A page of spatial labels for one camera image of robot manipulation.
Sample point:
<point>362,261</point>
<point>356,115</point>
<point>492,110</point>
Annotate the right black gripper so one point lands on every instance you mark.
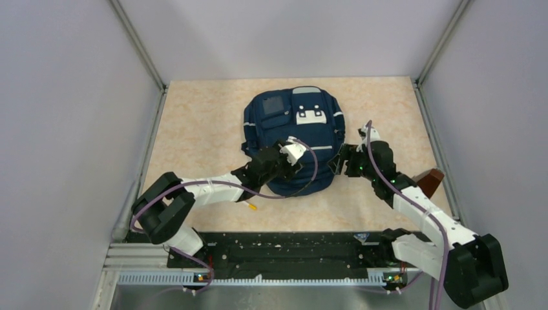
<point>347,152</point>

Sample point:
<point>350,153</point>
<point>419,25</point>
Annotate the navy blue backpack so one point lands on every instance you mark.
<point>308,113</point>

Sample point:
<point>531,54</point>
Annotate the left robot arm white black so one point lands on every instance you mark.
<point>160,212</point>

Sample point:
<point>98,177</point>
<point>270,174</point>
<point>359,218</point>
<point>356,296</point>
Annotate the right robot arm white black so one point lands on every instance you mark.
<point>469,267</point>

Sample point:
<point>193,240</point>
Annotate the brown leather case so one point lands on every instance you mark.
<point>429,181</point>

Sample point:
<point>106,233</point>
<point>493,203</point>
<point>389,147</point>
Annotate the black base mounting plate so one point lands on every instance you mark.
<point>291,255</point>

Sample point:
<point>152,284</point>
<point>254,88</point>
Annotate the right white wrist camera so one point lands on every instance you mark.
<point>368,134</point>

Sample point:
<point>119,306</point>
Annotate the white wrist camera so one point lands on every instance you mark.
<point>293,150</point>
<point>368,134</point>

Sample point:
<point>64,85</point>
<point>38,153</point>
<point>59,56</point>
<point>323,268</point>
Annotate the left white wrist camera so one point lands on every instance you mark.
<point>293,150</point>

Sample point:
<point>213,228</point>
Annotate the aluminium frame rail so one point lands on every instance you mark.
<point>143,265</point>

